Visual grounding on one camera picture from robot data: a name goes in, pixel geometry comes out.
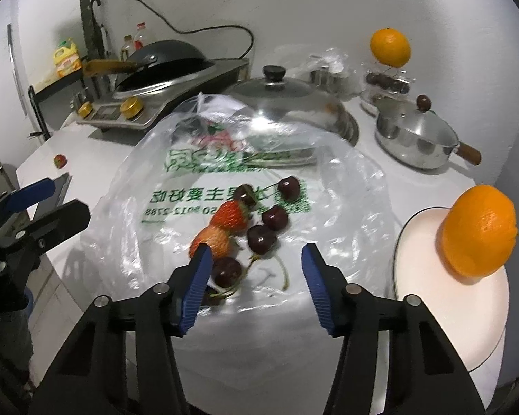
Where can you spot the yellow oil bottle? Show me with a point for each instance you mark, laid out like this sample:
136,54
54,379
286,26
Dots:
67,59

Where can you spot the clear green-printed plastic bag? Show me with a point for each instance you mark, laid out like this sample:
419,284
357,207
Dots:
155,207

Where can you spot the small steel saucepan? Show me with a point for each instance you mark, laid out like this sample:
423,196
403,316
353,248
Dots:
415,149

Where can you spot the large steel pan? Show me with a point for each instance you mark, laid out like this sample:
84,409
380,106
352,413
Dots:
348,122

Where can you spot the steel lid brown knob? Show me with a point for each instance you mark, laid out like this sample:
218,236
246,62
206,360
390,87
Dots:
411,123

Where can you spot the glass lid black knob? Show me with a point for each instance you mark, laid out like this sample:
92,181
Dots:
281,93

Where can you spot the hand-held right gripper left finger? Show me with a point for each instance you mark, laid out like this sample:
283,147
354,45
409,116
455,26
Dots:
196,287

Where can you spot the red label bottle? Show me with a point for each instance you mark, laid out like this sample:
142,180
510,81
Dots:
140,36

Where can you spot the pile of dark cherries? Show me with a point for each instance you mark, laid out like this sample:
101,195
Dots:
382,80

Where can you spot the pale red strawberry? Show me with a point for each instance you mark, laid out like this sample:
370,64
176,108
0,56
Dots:
214,242

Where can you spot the small strawberry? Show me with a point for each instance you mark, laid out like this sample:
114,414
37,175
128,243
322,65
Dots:
60,161

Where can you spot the small orange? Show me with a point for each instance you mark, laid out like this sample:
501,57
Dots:
390,47

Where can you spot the grey vertical pipe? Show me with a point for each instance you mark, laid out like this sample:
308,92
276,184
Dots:
84,4

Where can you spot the clear glass bowl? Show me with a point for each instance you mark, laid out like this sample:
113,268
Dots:
401,73

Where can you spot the small white dish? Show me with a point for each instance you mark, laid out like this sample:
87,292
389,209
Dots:
366,101

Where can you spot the steel induction cooker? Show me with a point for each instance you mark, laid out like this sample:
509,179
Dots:
168,93

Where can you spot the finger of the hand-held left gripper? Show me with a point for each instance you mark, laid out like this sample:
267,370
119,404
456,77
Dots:
32,193
65,220

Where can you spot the dark oil bottle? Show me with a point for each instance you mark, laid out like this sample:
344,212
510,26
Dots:
126,46

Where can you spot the steel cup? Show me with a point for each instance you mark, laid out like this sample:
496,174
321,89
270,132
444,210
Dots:
324,77

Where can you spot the dark red cherry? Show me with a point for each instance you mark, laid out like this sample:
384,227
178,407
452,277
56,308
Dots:
226,271
288,188
274,217
242,192
261,239

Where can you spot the white plate dark rim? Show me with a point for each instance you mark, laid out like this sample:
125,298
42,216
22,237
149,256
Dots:
424,285

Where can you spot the large orange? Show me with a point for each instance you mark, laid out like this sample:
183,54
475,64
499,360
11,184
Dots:
480,231

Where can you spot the small clear plastic bag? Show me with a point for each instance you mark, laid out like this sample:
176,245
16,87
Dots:
335,58

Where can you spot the black wok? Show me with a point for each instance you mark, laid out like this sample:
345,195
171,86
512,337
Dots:
168,54

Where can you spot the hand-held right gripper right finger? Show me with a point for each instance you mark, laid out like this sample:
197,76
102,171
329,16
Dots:
318,287

